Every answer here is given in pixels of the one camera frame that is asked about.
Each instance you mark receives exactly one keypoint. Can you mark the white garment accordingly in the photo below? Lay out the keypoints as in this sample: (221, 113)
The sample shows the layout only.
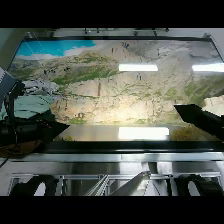
(33, 105)

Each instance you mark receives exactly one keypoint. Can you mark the silver frame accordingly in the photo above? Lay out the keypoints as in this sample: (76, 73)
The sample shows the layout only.
(110, 166)

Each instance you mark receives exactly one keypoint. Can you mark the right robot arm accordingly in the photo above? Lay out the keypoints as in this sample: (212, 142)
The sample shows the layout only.
(203, 120)

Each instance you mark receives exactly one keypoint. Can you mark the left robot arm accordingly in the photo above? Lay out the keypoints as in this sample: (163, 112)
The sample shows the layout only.
(26, 131)

